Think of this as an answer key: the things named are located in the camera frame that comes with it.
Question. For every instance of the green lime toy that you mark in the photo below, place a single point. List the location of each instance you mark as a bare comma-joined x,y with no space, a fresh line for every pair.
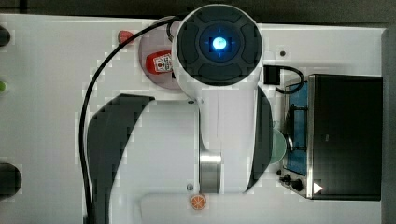
3,86

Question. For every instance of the black camera box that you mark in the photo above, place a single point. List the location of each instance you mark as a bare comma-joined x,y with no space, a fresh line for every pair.
271,75

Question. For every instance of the black toaster oven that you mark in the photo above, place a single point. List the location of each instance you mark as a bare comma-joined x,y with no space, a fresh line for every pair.
333,129

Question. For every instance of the grey round plate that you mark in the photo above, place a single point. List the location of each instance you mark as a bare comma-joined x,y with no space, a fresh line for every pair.
158,39

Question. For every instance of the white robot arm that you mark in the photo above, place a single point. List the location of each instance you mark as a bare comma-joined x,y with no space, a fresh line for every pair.
217,140

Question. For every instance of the red strawberry toy top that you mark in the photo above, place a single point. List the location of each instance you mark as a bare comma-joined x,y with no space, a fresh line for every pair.
123,35

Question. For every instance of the orange slice toy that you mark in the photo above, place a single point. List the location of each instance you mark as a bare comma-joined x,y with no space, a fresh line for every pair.
198,201

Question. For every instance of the black cylinder stand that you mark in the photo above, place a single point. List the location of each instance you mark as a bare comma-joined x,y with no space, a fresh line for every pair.
10,180

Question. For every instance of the red ketchup bottle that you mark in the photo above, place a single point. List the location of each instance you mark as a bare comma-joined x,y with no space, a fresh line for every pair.
159,62

